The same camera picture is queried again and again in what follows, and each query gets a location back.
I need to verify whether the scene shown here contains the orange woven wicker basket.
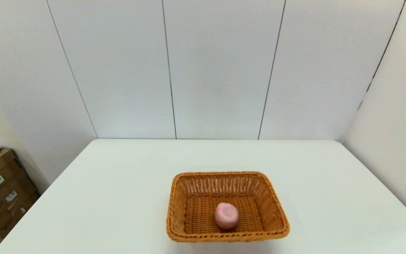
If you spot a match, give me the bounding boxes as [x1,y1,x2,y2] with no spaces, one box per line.
[166,171,291,243]

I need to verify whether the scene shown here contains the pink peach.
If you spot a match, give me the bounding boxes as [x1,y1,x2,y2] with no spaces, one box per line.
[215,202,239,230]

